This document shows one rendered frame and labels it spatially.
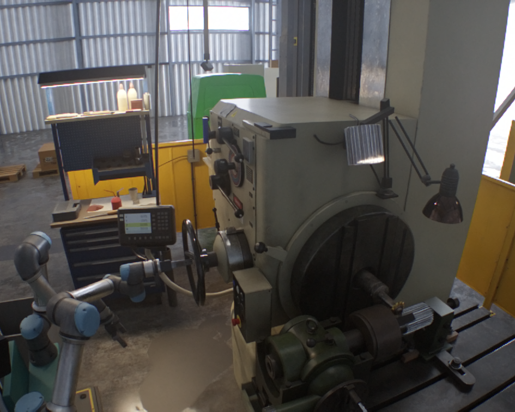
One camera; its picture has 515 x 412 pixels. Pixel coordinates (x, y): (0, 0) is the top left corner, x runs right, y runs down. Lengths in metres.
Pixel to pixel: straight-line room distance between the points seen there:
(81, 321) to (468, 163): 1.77
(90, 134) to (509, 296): 3.91
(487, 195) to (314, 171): 2.42
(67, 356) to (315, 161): 1.13
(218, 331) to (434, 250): 1.89
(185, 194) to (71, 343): 2.97
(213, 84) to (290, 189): 4.15
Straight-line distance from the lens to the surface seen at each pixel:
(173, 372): 2.80
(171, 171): 4.02
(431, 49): 1.52
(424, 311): 1.44
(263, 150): 1.18
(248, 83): 5.43
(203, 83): 5.25
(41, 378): 2.01
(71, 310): 1.40
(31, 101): 14.80
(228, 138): 1.47
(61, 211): 3.04
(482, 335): 1.82
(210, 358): 2.86
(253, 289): 1.27
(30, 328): 1.95
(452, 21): 1.61
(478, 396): 1.56
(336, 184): 1.33
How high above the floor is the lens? 2.09
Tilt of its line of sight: 23 degrees down
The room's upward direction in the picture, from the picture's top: straight up
